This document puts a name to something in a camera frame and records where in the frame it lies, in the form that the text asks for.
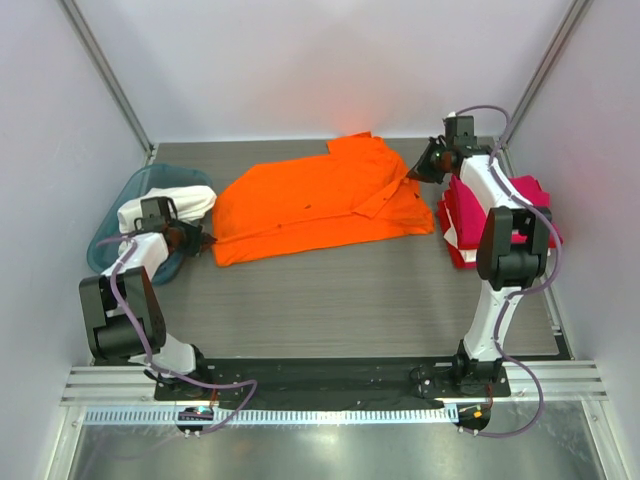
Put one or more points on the folded magenta t shirt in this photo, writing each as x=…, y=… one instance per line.
x=472, y=216

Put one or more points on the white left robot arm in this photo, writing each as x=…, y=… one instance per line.
x=123, y=318

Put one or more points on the white slotted cable duct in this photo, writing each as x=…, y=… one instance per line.
x=199, y=415

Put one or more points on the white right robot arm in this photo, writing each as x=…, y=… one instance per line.
x=512, y=254

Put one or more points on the left aluminium corner post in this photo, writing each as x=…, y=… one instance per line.
x=99, y=60

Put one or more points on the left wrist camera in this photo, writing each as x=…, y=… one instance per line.
x=158, y=207

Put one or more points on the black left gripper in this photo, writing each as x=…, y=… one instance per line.
x=200, y=241

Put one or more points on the aluminium corner post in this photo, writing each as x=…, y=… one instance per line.
x=99, y=60
x=561, y=38

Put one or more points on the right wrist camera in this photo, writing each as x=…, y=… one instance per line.
x=459, y=130

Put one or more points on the teal plastic basket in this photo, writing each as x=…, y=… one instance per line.
x=100, y=257

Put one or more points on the white t shirt in basket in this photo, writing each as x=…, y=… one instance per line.
x=189, y=204

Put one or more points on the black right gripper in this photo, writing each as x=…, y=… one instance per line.
x=430, y=163

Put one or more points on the right aluminium corner post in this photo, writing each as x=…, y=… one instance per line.
x=561, y=38

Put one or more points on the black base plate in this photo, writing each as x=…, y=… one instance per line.
x=352, y=384

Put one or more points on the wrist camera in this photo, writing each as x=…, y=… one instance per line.
x=158, y=207
x=459, y=130

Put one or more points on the aluminium frame rail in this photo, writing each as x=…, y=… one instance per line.
x=127, y=385

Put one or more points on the orange shirt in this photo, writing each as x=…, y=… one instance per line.
x=358, y=192

